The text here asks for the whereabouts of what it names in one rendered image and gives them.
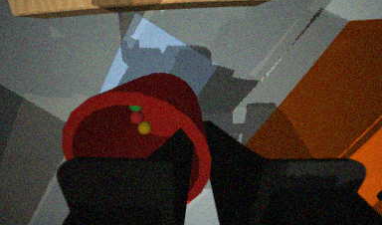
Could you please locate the red marble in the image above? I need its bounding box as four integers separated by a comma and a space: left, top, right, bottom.
129, 112, 144, 124

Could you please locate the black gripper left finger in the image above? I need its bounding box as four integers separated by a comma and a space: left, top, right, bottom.
57, 127, 194, 225

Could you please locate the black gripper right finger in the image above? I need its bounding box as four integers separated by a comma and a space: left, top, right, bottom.
203, 120, 367, 225

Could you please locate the green marble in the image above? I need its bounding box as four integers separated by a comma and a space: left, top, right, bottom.
129, 106, 142, 112

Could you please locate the yellow marble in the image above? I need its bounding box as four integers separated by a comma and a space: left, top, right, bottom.
137, 121, 151, 134

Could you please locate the dark red cup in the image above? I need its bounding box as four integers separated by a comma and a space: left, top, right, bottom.
62, 73, 212, 204

